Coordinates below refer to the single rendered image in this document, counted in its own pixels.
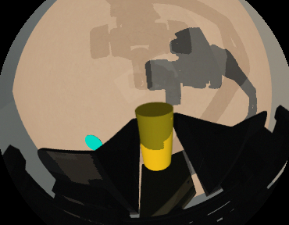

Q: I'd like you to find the cyan circle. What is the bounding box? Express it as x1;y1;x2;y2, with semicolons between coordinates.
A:
85;134;103;150

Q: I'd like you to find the yellow tall cylinder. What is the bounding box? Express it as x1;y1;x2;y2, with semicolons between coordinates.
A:
135;102;173;171

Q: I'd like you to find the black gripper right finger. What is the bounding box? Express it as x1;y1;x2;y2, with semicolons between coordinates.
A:
173;110;267;197

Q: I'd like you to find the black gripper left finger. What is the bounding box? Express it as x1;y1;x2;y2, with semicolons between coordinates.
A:
37;118;141;215

